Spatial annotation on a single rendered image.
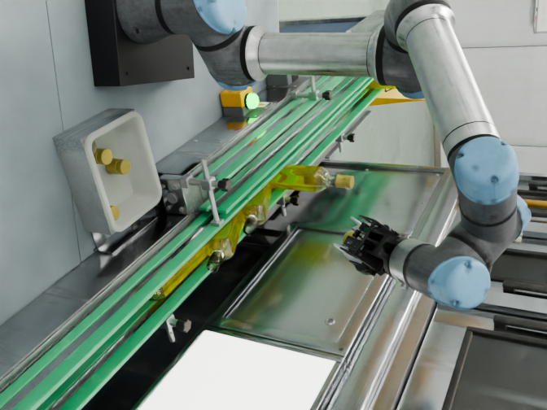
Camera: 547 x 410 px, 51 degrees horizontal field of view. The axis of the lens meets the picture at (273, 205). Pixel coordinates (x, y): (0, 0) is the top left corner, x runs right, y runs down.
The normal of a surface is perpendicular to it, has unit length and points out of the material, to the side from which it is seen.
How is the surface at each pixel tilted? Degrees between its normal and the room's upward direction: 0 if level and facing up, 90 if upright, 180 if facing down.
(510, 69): 90
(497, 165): 88
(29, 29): 0
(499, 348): 90
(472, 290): 40
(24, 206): 0
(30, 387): 90
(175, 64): 2
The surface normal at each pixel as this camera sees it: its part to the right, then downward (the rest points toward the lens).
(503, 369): -0.15, -0.88
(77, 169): -0.45, 0.47
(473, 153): -0.32, -0.51
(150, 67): 0.90, 0.11
